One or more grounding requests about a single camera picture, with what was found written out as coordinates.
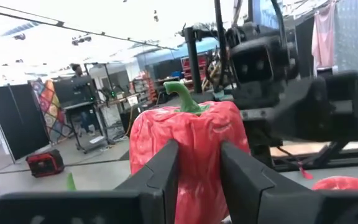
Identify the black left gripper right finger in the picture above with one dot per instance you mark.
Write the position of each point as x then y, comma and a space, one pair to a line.
247, 199

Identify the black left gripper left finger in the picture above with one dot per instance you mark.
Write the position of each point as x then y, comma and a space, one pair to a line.
154, 202

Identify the red toy bell pepper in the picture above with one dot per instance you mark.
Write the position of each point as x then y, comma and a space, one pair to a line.
197, 130

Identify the pink hanging cloth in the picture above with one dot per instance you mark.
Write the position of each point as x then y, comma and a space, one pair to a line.
323, 40

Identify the red toy watermelon slice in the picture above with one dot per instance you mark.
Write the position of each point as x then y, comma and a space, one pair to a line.
343, 183

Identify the grey hanging cloth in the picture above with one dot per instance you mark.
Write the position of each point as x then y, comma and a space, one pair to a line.
348, 34

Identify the red and black box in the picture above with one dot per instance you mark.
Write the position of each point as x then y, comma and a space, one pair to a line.
45, 163

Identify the red bin storage rack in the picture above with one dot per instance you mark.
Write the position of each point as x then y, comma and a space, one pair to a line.
201, 67

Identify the black equipment cart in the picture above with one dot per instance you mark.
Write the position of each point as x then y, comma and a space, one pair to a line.
73, 90

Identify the colourful patchwork quilt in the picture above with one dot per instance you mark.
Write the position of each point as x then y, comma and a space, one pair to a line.
50, 109

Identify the person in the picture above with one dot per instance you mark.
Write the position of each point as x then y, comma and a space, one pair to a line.
77, 70

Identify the black partition panel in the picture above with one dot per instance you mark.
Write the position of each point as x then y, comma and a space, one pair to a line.
14, 121

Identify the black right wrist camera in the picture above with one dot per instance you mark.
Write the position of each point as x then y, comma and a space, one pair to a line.
259, 68

